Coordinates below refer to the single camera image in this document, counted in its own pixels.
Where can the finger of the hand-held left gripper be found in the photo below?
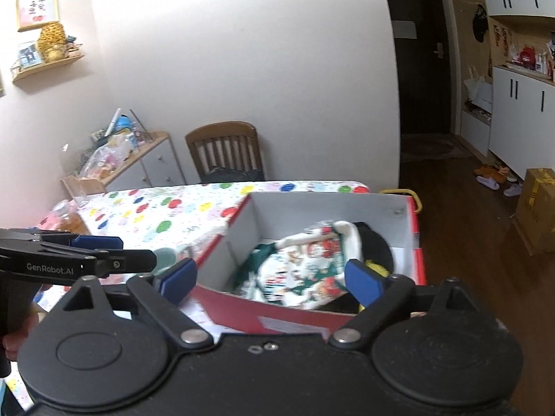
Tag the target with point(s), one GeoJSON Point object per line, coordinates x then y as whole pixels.
{"type": "Point", "coordinates": [130, 262]}
{"type": "Point", "coordinates": [97, 242]}

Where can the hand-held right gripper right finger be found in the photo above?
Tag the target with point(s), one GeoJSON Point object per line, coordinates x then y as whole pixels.
{"type": "Point", "coordinates": [366, 284]}

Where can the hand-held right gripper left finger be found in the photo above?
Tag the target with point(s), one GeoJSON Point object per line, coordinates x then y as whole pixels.
{"type": "Point", "coordinates": [177, 281]}

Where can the yellow sponge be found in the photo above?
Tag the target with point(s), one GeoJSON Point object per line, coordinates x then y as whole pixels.
{"type": "Point", "coordinates": [378, 268]}

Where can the black cloth face mask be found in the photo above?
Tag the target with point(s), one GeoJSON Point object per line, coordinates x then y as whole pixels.
{"type": "Point", "coordinates": [377, 246]}

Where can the red shoe box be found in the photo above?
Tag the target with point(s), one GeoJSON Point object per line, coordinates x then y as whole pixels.
{"type": "Point", "coordinates": [234, 308]}

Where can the person's left hand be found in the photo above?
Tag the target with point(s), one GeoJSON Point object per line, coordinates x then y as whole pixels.
{"type": "Point", "coordinates": [13, 346]}

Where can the pink plastic bag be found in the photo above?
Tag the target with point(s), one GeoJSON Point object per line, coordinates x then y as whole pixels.
{"type": "Point", "coordinates": [54, 216]}

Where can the balloon print tablecloth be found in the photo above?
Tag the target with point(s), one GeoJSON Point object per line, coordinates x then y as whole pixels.
{"type": "Point", "coordinates": [151, 208]}

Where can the clear plastic snack bag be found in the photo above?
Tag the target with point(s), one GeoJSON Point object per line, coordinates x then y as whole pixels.
{"type": "Point", "coordinates": [106, 160]}

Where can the small wooden cabinet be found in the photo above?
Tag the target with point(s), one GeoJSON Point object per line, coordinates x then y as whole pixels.
{"type": "Point", "coordinates": [156, 160]}

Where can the dark cloth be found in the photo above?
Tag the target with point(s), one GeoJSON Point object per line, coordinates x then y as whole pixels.
{"type": "Point", "coordinates": [234, 174]}

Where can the white tube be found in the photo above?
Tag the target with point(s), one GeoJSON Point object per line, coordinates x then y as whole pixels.
{"type": "Point", "coordinates": [115, 120]}

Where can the blue container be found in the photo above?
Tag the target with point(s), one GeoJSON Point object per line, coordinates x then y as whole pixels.
{"type": "Point", "coordinates": [125, 122]}

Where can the wooden chair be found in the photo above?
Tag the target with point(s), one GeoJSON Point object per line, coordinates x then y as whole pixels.
{"type": "Point", "coordinates": [225, 143]}

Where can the dark doormat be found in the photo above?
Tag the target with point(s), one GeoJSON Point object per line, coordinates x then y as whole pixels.
{"type": "Point", "coordinates": [433, 149]}

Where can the white slipper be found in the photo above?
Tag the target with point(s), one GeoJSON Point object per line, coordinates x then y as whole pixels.
{"type": "Point", "coordinates": [488, 182]}

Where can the white shoe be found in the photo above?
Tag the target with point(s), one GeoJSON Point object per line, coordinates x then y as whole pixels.
{"type": "Point", "coordinates": [514, 190]}

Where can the cardboard box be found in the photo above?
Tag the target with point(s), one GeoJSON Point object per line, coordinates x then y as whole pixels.
{"type": "Point", "coordinates": [537, 212]}

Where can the dark door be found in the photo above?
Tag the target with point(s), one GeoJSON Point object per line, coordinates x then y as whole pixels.
{"type": "Point", "coordinates": [416, 86]}

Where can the golden ornament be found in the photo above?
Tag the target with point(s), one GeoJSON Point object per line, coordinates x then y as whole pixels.
{"type": "Point", "coordinates": [52, 41]}

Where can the white shopping bag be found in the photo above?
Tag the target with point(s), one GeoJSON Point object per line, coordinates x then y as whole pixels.
{"type": "Point", "coordinates": [479, 91]}

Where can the red ornament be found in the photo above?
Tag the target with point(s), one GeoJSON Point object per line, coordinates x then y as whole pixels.
{"type": "Point", "coordinates": [527, 57]}

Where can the black hanging bag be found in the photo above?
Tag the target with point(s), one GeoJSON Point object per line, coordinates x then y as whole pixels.
{"type": "Point", "coordinates": [480, 24]}

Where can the wooden wall shelf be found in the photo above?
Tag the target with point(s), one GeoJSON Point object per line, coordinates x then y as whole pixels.
{"type": "Point", "coordinates": [47, 69]}

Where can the small photo frame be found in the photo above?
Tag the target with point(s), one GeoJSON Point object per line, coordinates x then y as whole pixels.
{"type": "Point", "coordinates": [27, 54]}

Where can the white wall cabinet unit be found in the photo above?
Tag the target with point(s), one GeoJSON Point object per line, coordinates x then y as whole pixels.
{"type": "Point", "coordinates": [520, 108]}

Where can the framed wall picture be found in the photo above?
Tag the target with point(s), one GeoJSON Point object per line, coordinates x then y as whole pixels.
{"type": "Point", "coordinates": [37, 12]}

